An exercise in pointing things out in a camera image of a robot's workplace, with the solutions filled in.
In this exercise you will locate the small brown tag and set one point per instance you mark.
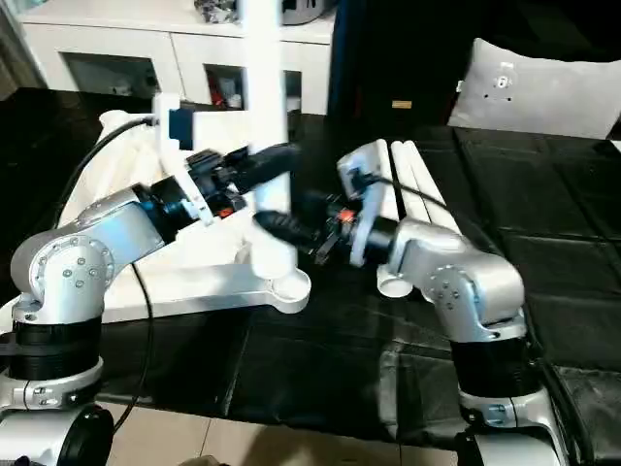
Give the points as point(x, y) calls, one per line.
point(402, 104)

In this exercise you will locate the grey pot on cabinet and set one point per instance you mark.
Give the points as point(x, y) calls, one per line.
point(301, 9)

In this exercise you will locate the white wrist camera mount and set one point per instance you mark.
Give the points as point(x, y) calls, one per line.
point(174, 145)
point(364, 184)

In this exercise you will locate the white glass-door cabinet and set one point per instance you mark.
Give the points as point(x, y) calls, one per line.
point(121, 43)

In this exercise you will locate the white plastic table leg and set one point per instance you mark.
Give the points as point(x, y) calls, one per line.
point(427, 179)
point(412, 184)
point(267, 73)
point(395, 286)

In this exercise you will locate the grey pillow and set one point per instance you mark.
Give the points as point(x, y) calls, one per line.
point(533, 92)

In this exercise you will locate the black table mat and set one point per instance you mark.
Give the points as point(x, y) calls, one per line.
point(533, 218)

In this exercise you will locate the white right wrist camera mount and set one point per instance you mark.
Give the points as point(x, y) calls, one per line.
point(364, 184)

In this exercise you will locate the white plastic table top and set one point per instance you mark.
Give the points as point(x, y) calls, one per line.
point(204, 276)

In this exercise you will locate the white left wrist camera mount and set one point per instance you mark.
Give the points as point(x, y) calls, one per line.
point(174, 145)

